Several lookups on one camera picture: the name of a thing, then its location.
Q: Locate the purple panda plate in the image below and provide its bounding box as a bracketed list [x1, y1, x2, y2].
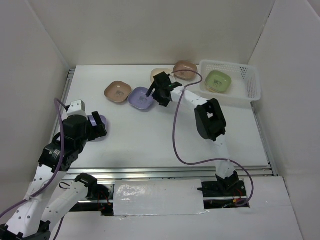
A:
[127, 86, 154, 111]
[88, 115, 108, 143]

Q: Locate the white taped cover panel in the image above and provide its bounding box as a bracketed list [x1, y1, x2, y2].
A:
[113, 179, 205, 217]

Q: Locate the brown panda plate back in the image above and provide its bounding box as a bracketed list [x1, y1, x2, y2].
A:
[173, 60, 198, 81]

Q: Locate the cream panda plate back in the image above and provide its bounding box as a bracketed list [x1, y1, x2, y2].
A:
[150, 68, 172, 83]

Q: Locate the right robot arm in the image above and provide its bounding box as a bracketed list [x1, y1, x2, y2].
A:
[146, 71, 239, 196]

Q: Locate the green panda plate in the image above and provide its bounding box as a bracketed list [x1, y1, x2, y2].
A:
[204, 70, 232, 93]

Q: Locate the white plastic basket bin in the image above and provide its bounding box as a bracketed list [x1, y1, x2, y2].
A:
[198, 60, 261, 102]

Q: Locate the brown panda plate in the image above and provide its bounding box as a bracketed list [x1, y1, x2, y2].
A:
[173, 60, 198, 81]
[104, 81, 132, 104]

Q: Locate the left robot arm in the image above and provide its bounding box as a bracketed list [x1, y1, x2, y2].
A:
[0, 111, 109, 240]

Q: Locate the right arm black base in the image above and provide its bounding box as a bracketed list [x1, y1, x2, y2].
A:
[197, 179, 250, 210]

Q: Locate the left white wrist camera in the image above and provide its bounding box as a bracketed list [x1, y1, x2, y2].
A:
[66, 99, 87, 118]

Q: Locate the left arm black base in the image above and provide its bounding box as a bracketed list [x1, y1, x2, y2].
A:
[70, 173, 114, 217]

